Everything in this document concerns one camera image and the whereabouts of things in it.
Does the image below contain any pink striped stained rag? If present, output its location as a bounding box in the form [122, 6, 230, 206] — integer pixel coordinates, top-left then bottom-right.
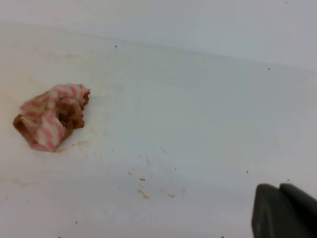
[13, 83, 90, 152]

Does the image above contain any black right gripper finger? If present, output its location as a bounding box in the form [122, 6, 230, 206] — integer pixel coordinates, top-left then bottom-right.
[251, 183, 317, 238]

